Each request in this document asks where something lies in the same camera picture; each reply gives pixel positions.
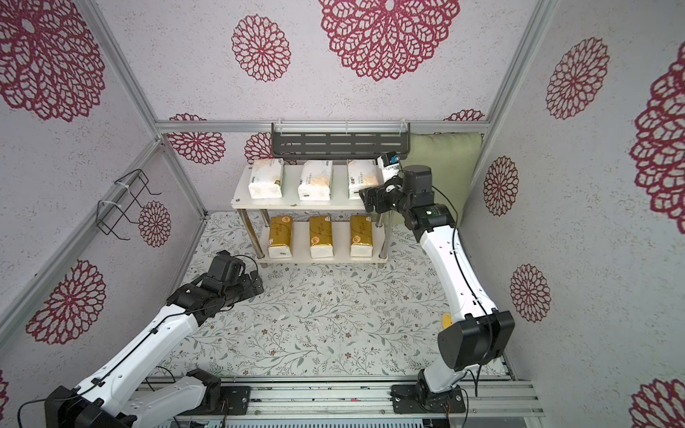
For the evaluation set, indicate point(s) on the yellow toy lemon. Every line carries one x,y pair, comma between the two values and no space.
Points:
447,321

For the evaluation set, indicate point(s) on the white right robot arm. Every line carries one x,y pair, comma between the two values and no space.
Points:
479,331

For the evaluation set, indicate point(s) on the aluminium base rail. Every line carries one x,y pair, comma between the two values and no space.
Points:
369,403

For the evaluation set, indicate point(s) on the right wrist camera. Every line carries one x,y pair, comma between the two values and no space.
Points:
389,165

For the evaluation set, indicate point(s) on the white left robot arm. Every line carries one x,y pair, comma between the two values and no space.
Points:
105,399

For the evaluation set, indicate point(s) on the green fabric cushion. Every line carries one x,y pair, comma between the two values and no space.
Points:
452,158

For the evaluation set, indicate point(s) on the white two-tier metal-legged shelf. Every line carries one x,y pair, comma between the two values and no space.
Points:
257,213

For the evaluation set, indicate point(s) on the grey wall-mounted metal rack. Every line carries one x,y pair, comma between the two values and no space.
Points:
303,146

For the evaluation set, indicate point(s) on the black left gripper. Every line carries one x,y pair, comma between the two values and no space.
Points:
249,289

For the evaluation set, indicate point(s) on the white tissue pack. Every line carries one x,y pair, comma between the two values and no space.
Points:
266,179
316,181
361,174

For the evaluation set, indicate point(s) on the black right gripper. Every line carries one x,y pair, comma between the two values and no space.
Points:
376,196

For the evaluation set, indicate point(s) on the black wire wall rack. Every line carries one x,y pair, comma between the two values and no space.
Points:
110,213

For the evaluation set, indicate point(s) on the gold tissue pack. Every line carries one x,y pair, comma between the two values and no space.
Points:
280,237
362,243
321,237

